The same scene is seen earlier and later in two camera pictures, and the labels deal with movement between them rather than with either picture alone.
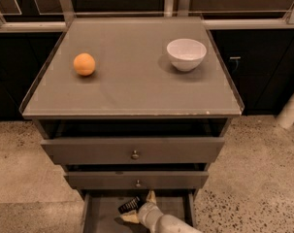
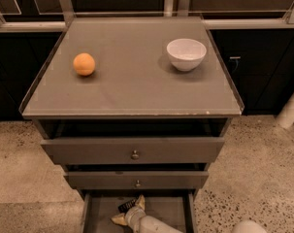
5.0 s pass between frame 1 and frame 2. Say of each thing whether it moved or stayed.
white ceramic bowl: stayed
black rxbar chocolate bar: stayed
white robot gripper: moved
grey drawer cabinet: stayed
